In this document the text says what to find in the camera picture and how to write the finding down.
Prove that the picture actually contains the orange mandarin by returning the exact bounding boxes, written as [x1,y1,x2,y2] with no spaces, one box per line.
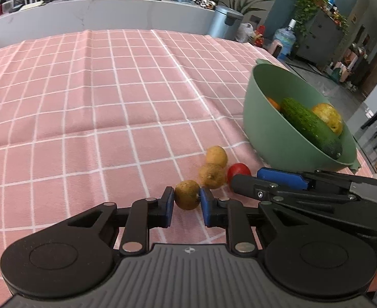
[267,97,282,114]

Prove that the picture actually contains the green colander bowl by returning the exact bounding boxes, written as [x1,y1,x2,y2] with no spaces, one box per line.
[242,58,361,172]

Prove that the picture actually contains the small pink heater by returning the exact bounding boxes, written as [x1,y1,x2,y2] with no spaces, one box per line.
[268,40,284,57]

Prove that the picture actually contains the pink checked tablecloth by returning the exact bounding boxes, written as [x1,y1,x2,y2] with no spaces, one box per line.
[0,28,377,308]

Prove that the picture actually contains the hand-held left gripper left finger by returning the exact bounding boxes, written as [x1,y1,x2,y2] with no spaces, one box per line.
[67,186,175,254]

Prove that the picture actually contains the green cucumber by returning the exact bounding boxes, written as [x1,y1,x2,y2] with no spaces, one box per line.
[280,98,343,160]

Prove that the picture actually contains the small brown kiwi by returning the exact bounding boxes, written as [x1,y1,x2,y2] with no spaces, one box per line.
[174,180,201,211]
[206,146,228,169]
[198,163,226,189]

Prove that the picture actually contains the white marble television console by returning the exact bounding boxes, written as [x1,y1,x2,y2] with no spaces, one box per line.
[0,0,215,56]

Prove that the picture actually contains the dark grey cabinet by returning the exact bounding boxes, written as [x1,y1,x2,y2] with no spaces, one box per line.
[295,8,348,69]

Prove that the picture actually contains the blue-grey pedal bin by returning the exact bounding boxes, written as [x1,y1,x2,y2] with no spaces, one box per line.
[207,5,244,41]

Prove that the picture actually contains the small red tomato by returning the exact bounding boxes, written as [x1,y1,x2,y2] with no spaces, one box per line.
[226,162,252,185]

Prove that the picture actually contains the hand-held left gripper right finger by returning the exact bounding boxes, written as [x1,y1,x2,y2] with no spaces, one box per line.
[200,187,308,254]

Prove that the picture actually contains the yellow-green pear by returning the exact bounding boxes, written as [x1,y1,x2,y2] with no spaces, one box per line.
[311,103,344,136]

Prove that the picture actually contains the trailing ivy plant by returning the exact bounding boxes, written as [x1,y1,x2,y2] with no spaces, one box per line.
[289,0,329,36]

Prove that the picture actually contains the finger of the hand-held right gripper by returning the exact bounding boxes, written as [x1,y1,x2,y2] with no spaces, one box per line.
[257,167,360,197]
[230,174,356,214]

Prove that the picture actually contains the white plastic bag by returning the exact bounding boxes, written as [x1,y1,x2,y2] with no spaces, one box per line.
[235,23,255,43]

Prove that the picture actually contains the water bottle with pump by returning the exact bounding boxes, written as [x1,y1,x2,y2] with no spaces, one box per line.
[273,19,297,60]

